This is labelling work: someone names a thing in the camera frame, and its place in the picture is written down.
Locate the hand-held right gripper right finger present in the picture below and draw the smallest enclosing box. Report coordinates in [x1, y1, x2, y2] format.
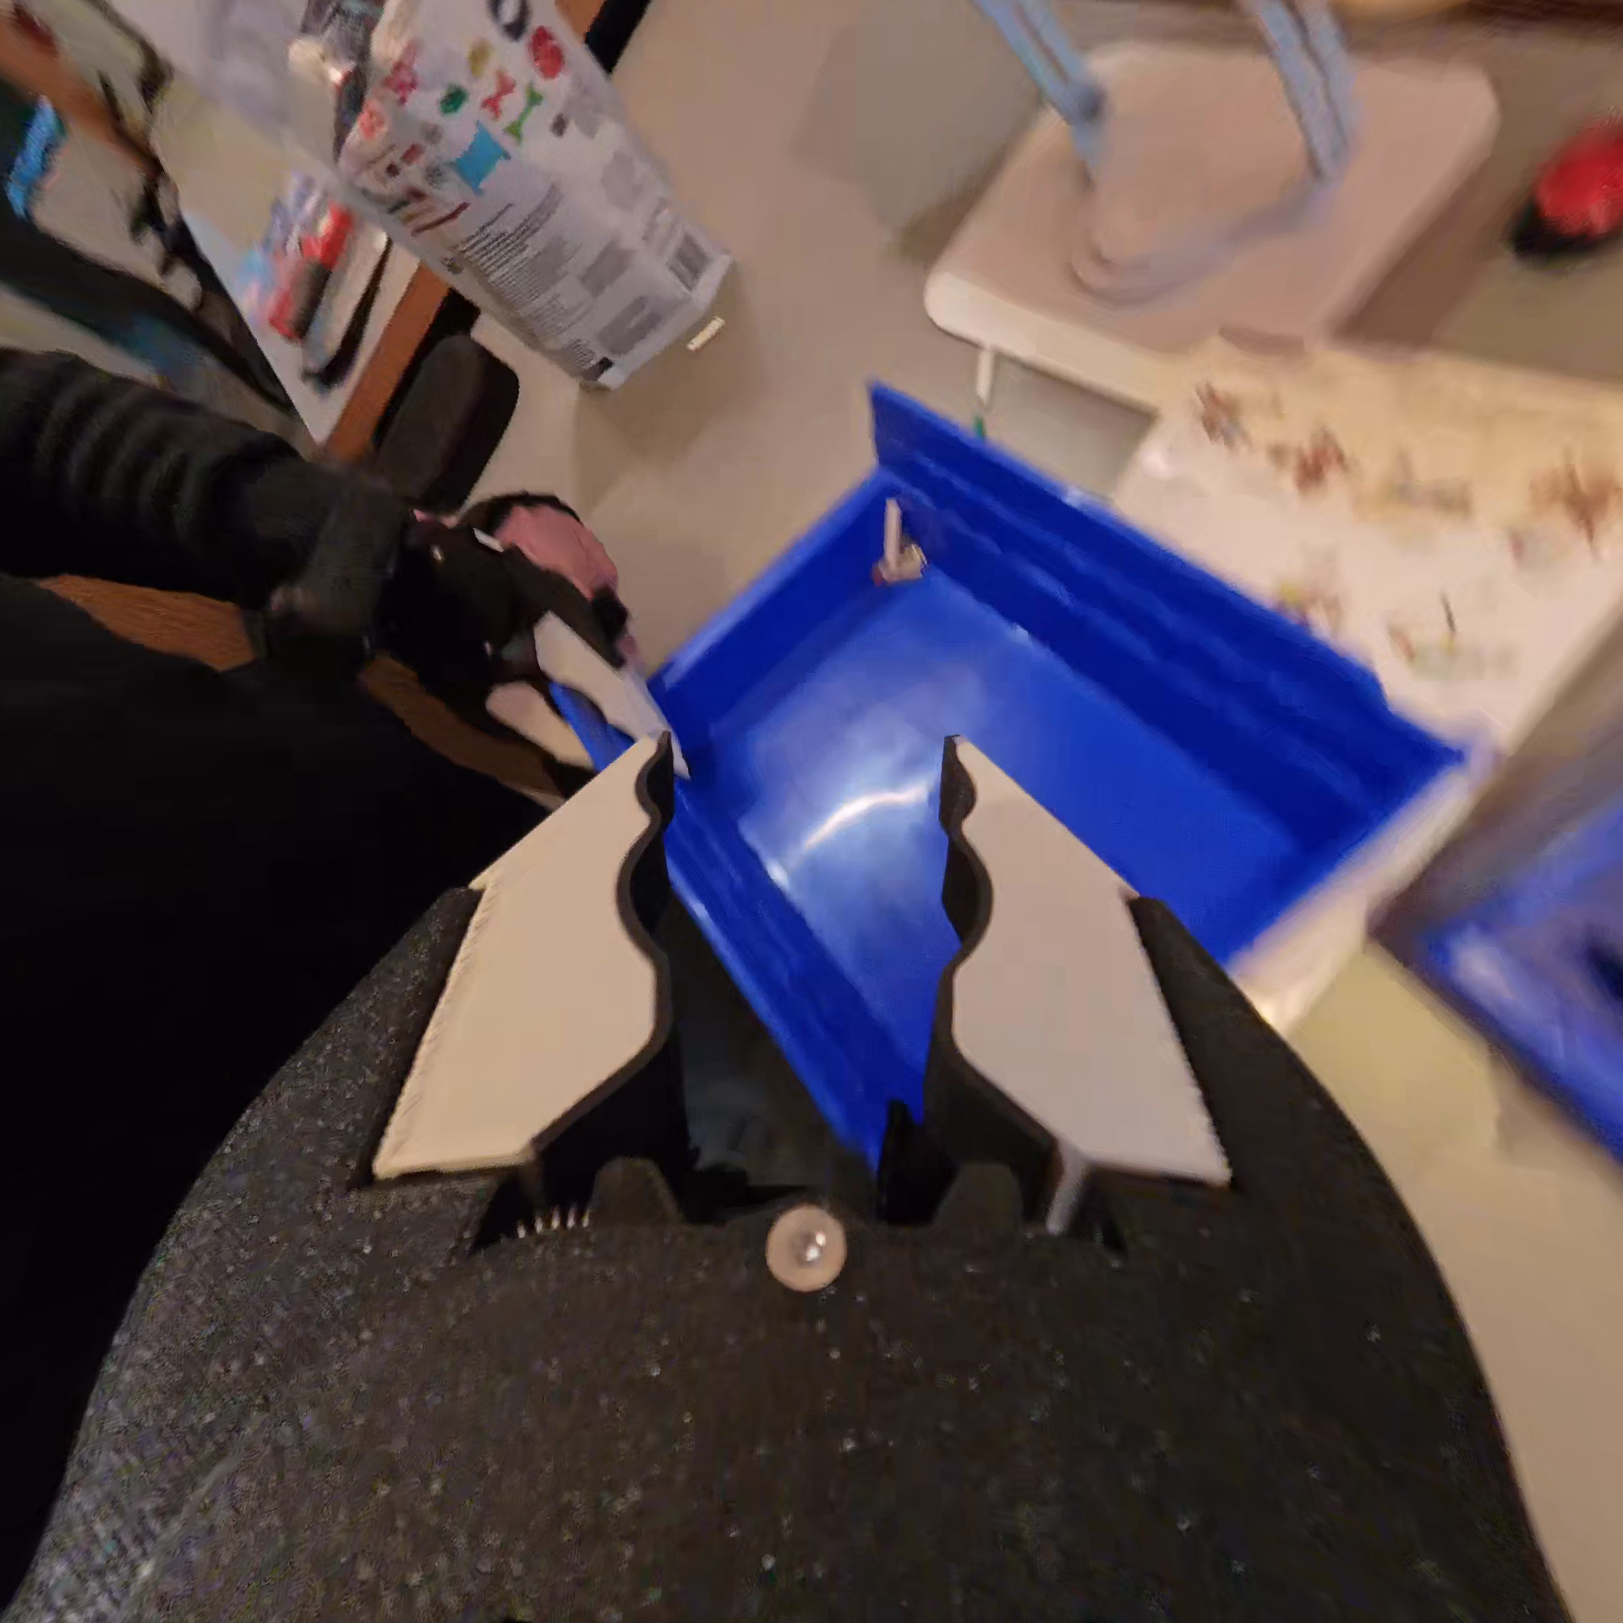
[924, 735, 1234, 1233]

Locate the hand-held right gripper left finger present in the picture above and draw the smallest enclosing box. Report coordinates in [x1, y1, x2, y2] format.
[372, 732, 677, 1198]

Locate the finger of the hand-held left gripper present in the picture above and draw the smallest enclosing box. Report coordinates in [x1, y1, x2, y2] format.
[533, 615, 692, 777]
[486, 682, 597, 770]

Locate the blue plastic bin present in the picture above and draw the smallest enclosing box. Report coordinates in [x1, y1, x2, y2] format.
[551, 380, 1473, 1168]
[1375, 747, 1623, 1161]

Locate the printed toy parts bag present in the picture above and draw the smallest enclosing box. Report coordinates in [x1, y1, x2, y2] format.
[336, 0, 734, 392]

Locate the person's left forearm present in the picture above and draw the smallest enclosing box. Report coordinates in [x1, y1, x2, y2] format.
[0, 348, 420, 616]

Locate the person's left hand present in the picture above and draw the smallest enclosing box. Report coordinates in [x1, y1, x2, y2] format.
[496, 505, 623, 600]

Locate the black chair armrest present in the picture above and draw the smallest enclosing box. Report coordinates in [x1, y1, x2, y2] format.
[373, 332, 522, 508]

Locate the red and black hand tool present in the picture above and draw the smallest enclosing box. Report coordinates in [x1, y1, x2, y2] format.
[263, 199, 360, 344]

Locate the illustrated instruction sheet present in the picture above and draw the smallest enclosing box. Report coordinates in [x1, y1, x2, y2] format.
[1116, 335, 1623, 711]

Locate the red and black round object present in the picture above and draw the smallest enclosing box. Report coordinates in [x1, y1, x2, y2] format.
[1509, 120, 1623, 261]

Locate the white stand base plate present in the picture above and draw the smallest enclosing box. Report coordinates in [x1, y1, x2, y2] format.
[924, 0, 1504, 381]

